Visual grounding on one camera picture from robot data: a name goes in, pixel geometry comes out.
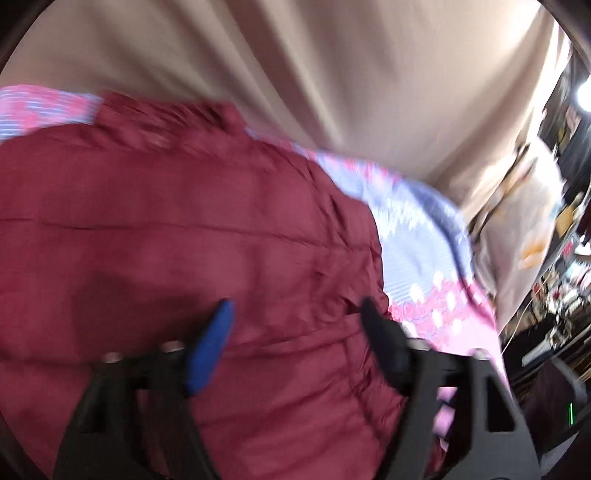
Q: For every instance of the cluttered dark shelf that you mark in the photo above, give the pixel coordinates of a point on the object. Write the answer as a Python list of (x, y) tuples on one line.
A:
[(563, 295)]

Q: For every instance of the maroon quilted jacket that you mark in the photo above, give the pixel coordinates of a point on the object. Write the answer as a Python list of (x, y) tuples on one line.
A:
[(184, 221)]

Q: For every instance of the bright lamp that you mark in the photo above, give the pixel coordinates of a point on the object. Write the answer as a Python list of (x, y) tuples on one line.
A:
[(584, 95)]

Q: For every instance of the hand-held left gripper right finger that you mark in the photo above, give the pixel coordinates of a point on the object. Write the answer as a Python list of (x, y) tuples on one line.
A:
[(383, 344)]

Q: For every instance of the beige cloth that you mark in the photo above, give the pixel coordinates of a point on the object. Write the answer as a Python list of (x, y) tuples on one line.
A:
[(323, 74)]

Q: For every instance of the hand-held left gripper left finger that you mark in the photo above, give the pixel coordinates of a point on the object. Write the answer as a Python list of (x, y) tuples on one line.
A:
[(210, 350)]

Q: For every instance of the grey printed cloth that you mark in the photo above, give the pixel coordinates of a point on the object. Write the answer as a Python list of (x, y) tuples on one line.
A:
[(521, 217)]

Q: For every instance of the pink and blue floral blanket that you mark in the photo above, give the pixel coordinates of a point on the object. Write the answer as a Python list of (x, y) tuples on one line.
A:
[(420, 240)]

